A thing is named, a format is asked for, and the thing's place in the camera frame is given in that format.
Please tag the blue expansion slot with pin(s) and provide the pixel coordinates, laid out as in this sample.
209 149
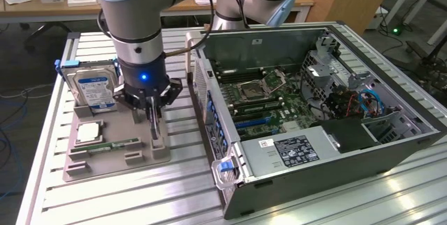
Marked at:
252 122

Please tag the small silver heatsink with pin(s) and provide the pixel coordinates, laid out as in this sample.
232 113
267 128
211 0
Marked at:
291 126

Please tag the black RAM stick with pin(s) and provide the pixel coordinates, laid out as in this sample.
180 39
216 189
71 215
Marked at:
256 107

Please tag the metal socket cover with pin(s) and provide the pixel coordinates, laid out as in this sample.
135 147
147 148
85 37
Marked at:
275 79

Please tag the blue case latch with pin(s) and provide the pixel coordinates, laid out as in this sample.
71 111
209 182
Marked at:
224 167

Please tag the green indicator light device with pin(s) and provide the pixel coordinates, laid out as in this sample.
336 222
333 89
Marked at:
395 30

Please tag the green motherboard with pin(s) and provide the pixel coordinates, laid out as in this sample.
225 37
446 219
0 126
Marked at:
289 110

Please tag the grey parts rack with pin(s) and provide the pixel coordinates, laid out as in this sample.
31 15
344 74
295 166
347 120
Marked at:
115 130

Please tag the wooden cabinet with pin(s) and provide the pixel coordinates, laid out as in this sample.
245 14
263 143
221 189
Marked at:
348 0

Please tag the white paper stack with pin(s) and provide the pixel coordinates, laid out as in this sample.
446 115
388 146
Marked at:
204 0

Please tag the open dark PC case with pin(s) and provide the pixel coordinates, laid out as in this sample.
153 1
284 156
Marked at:
313 191

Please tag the grey power supply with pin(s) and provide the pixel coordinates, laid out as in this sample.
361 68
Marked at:
265 157

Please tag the blue card retainer row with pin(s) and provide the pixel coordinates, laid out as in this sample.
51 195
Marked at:
209 102

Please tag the green RAM stick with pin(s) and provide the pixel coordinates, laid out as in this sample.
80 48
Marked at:
104 146

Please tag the hard disk in blue caddy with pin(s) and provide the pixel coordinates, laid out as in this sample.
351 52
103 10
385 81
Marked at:
93 89

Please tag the grey metal disk bay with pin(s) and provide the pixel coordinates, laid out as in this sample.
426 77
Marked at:
401 125

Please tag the black chair base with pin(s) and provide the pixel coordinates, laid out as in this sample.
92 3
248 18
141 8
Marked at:
37 32

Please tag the black floor equipment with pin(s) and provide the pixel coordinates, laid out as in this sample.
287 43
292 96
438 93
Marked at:
430 62

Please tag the white paper note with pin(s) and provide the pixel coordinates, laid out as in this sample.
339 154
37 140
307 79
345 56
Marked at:
17 0

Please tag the silver CPU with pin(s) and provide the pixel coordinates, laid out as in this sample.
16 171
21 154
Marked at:
87 133

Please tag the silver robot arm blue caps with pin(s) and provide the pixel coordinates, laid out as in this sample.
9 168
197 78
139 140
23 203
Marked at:
132 13

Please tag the white desk frame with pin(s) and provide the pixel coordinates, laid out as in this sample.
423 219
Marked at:
436 34

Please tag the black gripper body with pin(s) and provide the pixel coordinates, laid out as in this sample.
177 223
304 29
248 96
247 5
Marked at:
143 73

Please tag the CPU socket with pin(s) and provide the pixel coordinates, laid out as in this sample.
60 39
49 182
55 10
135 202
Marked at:
251 90

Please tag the perforated metal drive cage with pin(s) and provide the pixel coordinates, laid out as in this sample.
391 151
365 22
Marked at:
320 73

